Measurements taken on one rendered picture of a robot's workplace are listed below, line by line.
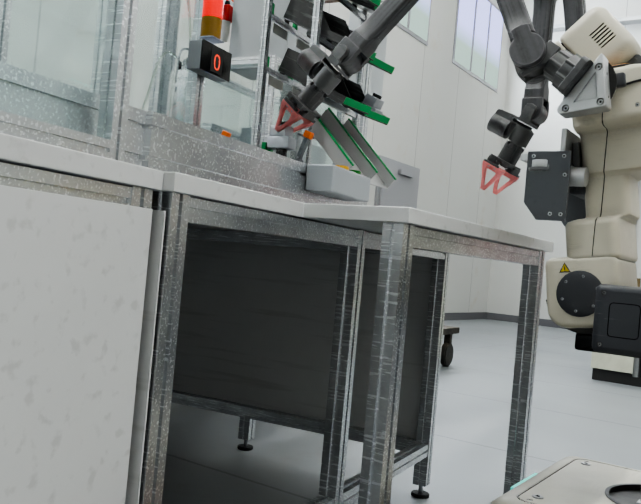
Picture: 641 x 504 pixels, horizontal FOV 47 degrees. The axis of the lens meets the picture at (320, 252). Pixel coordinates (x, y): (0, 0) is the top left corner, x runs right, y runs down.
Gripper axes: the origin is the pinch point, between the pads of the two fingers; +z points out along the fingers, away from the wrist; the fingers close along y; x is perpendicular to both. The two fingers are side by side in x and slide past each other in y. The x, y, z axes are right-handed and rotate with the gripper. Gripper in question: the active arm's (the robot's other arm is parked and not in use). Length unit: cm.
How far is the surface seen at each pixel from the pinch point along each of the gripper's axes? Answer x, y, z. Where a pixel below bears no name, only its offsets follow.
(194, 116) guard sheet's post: -9.3, 19.9, 9.7
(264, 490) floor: 58, -43, 92
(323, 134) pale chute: -1.5, -21.6, -3.2
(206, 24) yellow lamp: -22.4, 21.6, -8.0
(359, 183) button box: 28.0, 4.6, -6.4
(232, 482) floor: 49, -42, 100
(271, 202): 35, 46, 0
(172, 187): 36, 75, 2
